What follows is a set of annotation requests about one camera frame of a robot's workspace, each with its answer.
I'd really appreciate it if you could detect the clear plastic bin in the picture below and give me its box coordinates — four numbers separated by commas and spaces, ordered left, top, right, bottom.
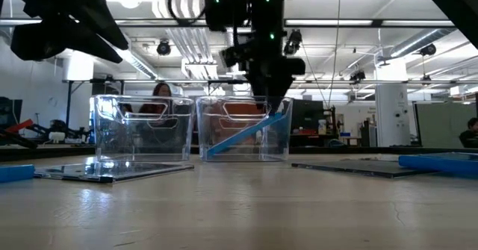
195, 95, 294, 163
89, 94, 196, 163

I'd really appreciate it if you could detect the orange-red cabinet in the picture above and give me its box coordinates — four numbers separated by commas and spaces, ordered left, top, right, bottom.
208, 102, 270, 149

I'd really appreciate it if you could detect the dark monitor screen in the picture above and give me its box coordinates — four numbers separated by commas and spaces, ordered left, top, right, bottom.
0, 96, 23, 128

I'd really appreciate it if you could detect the grey-green partition wall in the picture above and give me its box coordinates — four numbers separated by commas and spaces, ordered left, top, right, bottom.
413, 101, 478, 149

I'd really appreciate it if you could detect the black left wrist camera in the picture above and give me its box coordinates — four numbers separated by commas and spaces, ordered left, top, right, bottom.
10, 21, 57, 62

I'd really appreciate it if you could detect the blue jewel case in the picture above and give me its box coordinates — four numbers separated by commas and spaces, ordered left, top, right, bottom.
397, 151, 478, 177
205, 111, 288, 160
0, 163, 36, 184

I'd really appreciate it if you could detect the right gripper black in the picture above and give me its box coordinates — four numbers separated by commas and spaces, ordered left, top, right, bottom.
246, 29, 306, 116

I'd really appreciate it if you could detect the white rectangular ceiling duct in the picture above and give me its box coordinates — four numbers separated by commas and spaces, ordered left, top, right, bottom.
121, 46, 161, 81

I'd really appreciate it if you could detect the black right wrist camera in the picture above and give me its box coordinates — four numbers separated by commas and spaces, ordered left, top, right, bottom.
219, 43, 258, 70

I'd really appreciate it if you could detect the person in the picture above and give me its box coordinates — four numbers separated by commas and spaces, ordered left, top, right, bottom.
140, 81, 176, 116
458, 116, 478, 149

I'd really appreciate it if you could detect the slanted silver ceiling duct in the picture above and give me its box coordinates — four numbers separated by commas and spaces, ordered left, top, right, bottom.
376, 28, 459, 63

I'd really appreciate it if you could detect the black table edge rail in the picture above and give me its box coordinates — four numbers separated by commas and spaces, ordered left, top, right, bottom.
0, 144, 478, 162

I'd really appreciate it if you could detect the white square pillar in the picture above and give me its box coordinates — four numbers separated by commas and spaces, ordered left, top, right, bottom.
61, 51, 95, 82

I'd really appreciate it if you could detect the white ceiling pipe bundle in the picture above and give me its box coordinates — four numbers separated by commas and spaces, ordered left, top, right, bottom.
164, 25, 220, 81

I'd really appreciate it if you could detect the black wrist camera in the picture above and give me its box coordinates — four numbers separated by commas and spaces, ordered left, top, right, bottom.
219, 43, 258, 70
10, 21, 57, 62

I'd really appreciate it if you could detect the black right arm cable loop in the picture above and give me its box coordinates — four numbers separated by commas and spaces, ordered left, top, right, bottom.
167, 0, 211, 25

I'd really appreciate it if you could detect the white pillar with sockets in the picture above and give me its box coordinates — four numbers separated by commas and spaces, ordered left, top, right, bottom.
374, 61, 411, 148

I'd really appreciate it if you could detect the black cabinet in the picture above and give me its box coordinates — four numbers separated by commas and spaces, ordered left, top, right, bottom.
291, 99, 325, 147

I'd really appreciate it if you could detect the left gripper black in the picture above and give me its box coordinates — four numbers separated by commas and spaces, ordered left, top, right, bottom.
0, 0, 129, 63

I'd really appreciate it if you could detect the black metal rack frame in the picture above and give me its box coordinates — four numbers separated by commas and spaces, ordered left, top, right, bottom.
65, 77, 126, 143

